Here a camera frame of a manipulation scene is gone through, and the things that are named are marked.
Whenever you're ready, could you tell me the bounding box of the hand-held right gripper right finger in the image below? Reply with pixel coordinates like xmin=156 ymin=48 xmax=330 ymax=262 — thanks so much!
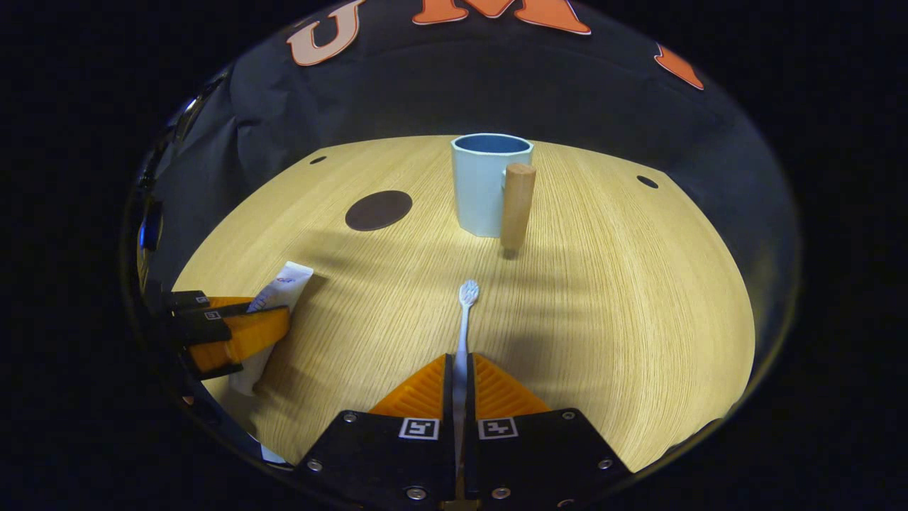
xmin=465 ymin=353 xmax=633 ymax=508

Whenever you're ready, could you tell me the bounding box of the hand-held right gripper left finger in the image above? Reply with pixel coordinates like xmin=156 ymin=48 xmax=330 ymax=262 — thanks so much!
xmin=294 ymin=353 xmax=458 ymax=508

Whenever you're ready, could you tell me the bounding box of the white toothpaste tube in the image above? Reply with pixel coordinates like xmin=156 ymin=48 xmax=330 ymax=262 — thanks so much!
xmin=228 ymin=261 xmax=314 ymax=397

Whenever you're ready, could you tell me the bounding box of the white toothbrush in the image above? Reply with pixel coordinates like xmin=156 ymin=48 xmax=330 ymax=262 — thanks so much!
xmin=453 ymin=280 xmax=481 ymax=476

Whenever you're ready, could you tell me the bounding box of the dark brown round coaster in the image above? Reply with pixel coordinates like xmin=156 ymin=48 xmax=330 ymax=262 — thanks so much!
xmin=345 ymin=189 xmax=414 ymax=232

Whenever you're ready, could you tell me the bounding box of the light blue cup wooden handle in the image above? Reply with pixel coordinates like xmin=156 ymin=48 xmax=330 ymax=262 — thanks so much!
xmin=451 ymin=133 xmax=537 ymax=251

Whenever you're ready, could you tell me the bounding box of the black backdrop cloth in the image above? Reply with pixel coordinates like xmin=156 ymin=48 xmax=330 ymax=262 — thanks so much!
xmin=142 ymin=0 xmax=799 ymax=427

